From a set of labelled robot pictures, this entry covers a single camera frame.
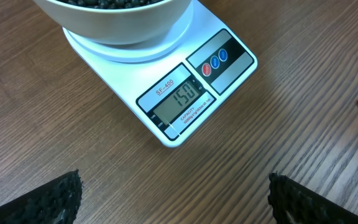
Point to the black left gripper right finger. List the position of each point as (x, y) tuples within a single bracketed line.
[(291, 202)]

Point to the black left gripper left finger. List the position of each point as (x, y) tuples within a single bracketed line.
[(57, 201)]

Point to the white digital kitchen scale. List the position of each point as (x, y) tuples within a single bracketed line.
[(176, 81)]

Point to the white bowl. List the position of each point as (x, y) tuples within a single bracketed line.
[(116, 26)]

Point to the black beans in bowl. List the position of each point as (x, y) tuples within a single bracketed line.
[(110, 4)]

